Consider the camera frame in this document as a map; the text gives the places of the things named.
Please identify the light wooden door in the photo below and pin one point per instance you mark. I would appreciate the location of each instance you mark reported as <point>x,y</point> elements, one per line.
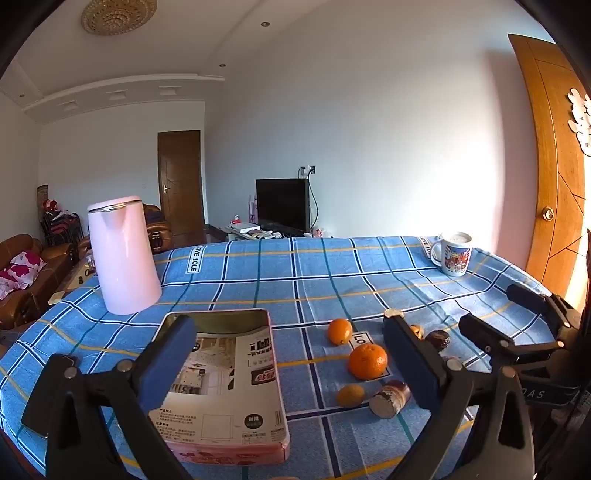
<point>549,147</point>

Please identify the small round orange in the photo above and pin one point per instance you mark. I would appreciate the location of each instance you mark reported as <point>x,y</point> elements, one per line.
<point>340,331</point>

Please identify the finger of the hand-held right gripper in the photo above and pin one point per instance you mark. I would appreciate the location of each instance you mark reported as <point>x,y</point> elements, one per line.
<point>531,297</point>
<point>489,337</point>

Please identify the pile of clothes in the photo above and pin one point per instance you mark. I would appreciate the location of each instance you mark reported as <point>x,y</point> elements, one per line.
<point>60,221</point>

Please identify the small brown snack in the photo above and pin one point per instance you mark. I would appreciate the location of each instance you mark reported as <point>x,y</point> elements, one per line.
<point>417,332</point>

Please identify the large orange mandarin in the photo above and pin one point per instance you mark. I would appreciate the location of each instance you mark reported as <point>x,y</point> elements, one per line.
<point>367,361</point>

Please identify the white wall socket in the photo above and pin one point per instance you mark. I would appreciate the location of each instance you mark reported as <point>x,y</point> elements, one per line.
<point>307,170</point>

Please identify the white printed mug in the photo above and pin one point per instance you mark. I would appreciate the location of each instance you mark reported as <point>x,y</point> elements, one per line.
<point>455,258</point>

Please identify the pink electric kettle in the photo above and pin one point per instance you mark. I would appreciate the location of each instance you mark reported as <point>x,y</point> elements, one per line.
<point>122,258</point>

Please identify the round golden ceiling lamp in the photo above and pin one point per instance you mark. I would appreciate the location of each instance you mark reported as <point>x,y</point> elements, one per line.
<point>119,14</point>

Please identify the blue checked tablecloth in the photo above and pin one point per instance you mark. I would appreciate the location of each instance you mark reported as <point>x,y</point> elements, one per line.
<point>323,286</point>

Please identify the dark brown door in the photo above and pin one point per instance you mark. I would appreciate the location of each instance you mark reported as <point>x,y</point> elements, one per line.
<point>181,184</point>

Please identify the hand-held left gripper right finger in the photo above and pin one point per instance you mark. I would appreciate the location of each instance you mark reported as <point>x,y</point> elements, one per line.
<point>406,360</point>

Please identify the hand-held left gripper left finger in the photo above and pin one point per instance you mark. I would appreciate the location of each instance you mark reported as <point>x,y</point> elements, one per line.
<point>173,355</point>

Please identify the coffee table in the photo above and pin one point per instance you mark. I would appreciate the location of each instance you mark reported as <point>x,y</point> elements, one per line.
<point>74,281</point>

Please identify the dark snack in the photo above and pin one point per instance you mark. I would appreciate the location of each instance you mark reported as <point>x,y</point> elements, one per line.
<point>437,340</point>

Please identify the floral pink cushion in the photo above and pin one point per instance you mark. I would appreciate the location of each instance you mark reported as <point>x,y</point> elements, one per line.
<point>21,272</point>

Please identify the brass door knob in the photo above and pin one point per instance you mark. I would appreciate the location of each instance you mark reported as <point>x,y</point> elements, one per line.
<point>548,213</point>

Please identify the small yellowish orange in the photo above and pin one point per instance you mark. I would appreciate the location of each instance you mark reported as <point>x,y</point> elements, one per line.
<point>350,395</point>

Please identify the pink tin box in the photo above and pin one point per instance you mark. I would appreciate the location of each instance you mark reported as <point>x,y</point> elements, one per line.
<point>231,369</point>

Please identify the white paper door decoration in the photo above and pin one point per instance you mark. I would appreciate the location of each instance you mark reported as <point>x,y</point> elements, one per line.
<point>582,120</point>

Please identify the low television stand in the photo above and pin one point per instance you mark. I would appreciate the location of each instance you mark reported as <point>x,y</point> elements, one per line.
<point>277,234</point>

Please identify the brown hawthorn roll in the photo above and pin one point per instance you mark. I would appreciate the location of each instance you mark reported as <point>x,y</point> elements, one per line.
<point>390,399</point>

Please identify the white flat box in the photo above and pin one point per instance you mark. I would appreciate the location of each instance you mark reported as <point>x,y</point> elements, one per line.
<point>245,227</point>

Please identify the brown leather sofa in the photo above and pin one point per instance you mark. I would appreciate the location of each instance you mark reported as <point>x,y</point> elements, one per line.
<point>51,258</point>

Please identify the black television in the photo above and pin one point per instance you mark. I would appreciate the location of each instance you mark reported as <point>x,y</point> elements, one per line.
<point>282,205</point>

